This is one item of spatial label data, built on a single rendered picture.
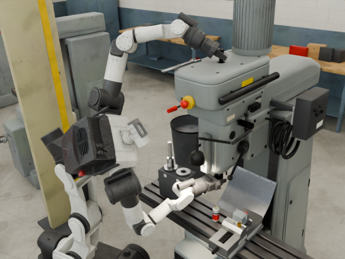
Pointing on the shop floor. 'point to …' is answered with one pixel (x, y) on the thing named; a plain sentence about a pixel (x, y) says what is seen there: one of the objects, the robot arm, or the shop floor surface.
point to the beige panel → (39, 93)
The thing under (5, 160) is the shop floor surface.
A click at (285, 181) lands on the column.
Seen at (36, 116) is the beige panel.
